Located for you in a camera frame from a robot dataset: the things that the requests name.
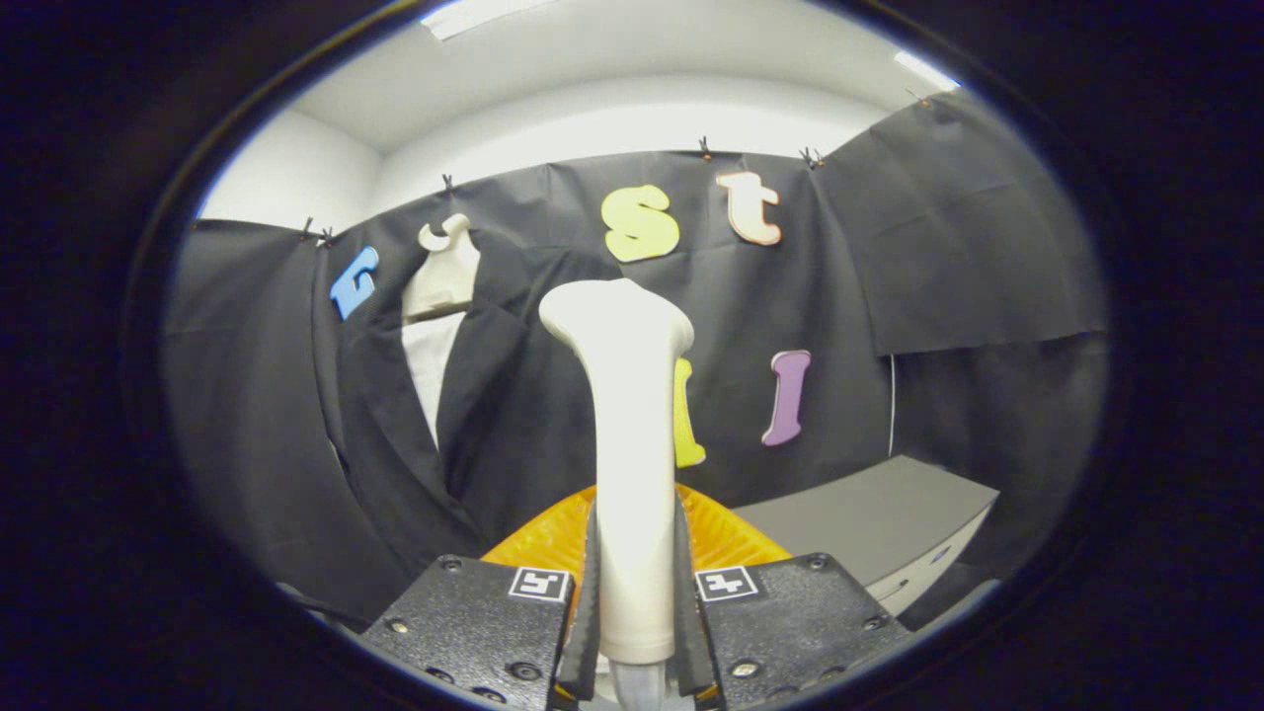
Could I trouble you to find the black jacket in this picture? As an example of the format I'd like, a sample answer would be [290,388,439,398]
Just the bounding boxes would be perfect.
[321,229,625,605]

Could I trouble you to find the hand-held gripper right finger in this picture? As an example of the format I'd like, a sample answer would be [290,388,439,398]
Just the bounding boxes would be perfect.
[673,484,914,711]

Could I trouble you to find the ceiling light panel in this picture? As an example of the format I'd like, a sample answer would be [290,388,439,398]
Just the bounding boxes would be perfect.
[420,0,559,40]
[894,49,961,92]

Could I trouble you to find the white garment steamer head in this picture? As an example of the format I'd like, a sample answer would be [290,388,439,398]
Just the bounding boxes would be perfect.
[538,278,696,711]

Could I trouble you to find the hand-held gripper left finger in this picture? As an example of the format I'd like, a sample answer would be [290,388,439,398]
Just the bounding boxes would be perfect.
[358,484,601,711]

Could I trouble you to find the grey cabinet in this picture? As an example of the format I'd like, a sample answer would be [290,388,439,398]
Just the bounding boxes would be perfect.
[733,454,1000,618]

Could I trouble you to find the black backdrop cloth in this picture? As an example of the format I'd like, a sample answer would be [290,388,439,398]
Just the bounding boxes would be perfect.
[163,89,1109,633]

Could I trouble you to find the row of small backdrop clips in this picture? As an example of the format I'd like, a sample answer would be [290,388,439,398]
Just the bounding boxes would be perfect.
[299,89,931,243]

